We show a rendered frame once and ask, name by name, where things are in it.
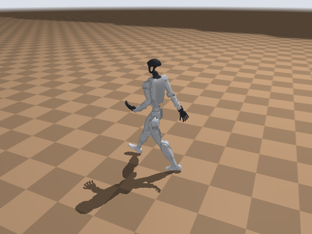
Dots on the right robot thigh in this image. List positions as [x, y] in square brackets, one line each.
[146, 125]

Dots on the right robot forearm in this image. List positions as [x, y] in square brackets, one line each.
[175, 101]

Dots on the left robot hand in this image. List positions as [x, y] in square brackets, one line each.
[129, 106]

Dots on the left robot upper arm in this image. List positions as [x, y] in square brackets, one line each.
[147, 90]

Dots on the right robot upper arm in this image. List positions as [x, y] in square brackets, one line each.
[168, 87]

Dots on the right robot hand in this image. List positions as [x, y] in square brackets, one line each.
[183, 114]

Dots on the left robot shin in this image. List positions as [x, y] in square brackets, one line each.
[168, 154]

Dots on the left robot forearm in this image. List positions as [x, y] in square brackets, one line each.
[139, 108]

